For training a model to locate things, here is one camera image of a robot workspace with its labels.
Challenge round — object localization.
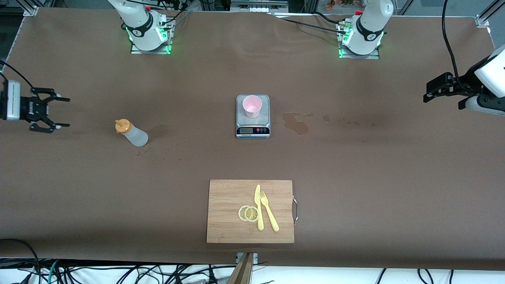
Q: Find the pink plastic cup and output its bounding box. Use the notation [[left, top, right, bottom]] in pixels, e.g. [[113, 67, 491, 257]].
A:
[[242, 95, 263, 119]]

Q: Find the brown liquid puddle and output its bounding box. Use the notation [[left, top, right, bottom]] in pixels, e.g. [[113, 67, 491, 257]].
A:
[[282, 112, 310, 136]]

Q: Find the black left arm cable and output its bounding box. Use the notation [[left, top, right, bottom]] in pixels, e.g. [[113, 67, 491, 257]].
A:
[[441, 0, 466, 85]]

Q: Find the black cable on table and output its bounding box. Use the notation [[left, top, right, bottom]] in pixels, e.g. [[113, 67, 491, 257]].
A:
[[281, 18, 343, 33]]

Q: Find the aluminium frame profile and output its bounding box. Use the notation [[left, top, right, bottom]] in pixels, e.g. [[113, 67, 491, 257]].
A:
[[475, 0, 505, 28], [23, 0, 56, 17]]

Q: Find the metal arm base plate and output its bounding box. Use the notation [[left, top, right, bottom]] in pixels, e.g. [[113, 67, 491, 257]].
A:
[[130, 18, 173, 55], [338, 20, 380, 60]]

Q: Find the yellow plastic knife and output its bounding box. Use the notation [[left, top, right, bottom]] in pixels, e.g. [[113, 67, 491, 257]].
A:
[[254, 184, 264, 231]]

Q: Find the teal floor cable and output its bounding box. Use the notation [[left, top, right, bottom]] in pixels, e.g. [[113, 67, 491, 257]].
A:
[[47, 260, 60, 283]]

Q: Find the sauce bottle with orange cap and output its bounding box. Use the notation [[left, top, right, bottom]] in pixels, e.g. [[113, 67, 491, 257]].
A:
[[115, 119, 149, 148]]

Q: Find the grey power strip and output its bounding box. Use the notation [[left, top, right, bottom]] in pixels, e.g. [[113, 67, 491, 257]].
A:
[[230, 0, 289, 13]]

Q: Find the black floor cable loop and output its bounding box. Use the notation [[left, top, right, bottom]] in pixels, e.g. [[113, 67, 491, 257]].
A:
[[0, 238, 42, 284]]

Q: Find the wooden cutting board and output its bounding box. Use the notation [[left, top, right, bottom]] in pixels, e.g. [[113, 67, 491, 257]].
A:
[[206, 179, 299, 244]]

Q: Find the silver digital kitchen scale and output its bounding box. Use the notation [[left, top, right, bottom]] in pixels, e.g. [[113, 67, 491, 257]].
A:
[[236, 94, 271, 139]]

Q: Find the yellow plastic fork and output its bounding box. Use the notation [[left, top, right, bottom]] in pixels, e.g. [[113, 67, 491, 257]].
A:
[[260, 191, 280, 232]]

